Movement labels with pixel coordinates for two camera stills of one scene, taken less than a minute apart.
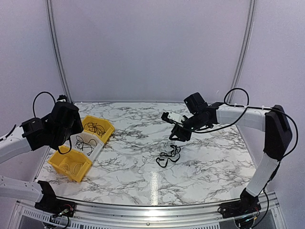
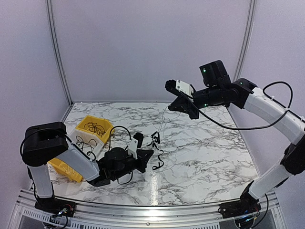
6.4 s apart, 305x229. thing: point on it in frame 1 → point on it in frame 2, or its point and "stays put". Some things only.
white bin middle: x=86 y=143 stays put
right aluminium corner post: x=243 y=52 stays put
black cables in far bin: x=97 y=129 stays put
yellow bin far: x=101 y=127 stays put
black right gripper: x=182 y=136 → x=182 y=104
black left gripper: x=78 y=127 → x=143 y=159
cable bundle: x=176 y=150 → x=156 y=139
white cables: x=67 y=171 stays put
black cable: x=81 y=145 stays put
